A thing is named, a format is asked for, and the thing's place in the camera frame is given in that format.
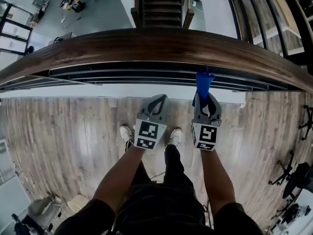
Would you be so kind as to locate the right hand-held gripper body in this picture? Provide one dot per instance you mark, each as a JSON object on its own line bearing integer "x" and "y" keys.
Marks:
{"x": 205, "y": 136}

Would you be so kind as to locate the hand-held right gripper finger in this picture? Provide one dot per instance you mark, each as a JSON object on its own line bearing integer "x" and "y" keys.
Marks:
{"x": 215, "y": 111}
{"x": 197, "y": 111}

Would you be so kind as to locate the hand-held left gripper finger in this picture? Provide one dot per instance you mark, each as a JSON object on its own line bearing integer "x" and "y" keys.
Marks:
{"x": 164, "y": 111}
{"x": 145, "y": 109}

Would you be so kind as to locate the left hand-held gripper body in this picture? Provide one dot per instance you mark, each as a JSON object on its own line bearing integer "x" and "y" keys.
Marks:
{"x": 146, "y": 133}

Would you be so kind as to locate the blue cloth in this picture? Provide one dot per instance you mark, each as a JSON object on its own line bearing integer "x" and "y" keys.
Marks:
{"x": 203, "y": 84}

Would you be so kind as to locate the wooden-topped black metal railing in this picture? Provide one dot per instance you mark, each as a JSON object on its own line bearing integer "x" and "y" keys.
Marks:
{"x": 146, "y": 48}
{"x": 308, "y": 45}

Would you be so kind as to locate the person's right forearm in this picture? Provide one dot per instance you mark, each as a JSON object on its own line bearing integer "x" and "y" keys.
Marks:
{"x": 217, "y": 180}

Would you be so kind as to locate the person's left forearm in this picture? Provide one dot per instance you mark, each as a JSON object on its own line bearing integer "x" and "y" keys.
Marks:
{"x": 117, "y": 180}

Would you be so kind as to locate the person's right white shoe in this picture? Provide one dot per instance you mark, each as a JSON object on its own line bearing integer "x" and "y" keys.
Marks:
{"x": 175, "y": 136}

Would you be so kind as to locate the person's black trousers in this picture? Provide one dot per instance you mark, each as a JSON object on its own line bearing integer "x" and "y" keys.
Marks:
{"x": 174, "y": 165}

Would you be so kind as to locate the person's black shirt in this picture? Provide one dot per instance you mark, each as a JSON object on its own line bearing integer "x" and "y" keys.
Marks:
{"x": 161, "y": 212}

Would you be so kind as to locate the black office chair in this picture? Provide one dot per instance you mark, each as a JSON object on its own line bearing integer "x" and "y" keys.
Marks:
{"x": 297, "y": 180}
{"x": 292, "y": 213}
{"x": 310, "y": 124}

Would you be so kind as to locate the beige waste bin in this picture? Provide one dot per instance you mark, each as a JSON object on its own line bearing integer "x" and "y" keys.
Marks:
{"x": 77, "y": 202}

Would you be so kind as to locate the dark wooden staircase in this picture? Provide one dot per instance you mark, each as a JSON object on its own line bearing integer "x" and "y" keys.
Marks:
{"x": 161, "y": 6}

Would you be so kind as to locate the cardboard box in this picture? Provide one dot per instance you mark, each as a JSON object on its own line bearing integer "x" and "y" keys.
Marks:
{"x": 35, "y": 18}

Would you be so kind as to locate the grey metal rack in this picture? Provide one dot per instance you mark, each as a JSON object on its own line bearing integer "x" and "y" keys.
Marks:
{"x": 41, "y": 2}

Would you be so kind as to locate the black-framed glass entrance doors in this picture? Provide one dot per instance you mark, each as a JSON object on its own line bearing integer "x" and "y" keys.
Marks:
{"x": 14, "y": 30}

